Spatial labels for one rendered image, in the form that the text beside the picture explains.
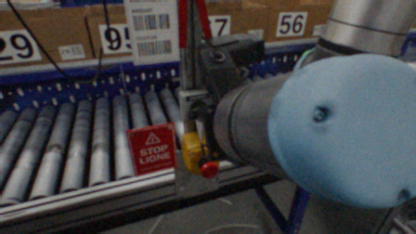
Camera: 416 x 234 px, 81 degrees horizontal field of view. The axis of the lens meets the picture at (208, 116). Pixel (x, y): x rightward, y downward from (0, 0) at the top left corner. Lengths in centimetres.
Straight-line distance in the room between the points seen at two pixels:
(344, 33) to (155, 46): 30
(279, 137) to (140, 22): 35
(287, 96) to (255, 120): 4
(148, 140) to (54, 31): 67
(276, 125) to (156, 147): 42
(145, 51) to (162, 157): 24
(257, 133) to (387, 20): 20
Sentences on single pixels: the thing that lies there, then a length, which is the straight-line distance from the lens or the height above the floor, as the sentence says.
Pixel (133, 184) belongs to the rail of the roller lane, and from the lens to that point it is 65.
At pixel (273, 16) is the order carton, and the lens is 127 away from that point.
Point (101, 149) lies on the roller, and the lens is 78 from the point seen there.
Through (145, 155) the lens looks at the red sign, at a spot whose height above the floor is 84.
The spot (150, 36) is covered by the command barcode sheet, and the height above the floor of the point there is 110.
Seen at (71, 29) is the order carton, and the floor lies 101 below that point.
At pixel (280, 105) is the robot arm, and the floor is 112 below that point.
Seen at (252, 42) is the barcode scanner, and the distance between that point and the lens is 46.
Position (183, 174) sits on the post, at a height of 76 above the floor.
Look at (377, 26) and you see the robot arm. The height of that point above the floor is 115.
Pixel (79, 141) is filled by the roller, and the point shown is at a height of 75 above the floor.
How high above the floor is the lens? 120
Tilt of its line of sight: 31 degrees down
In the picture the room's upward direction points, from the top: straight up
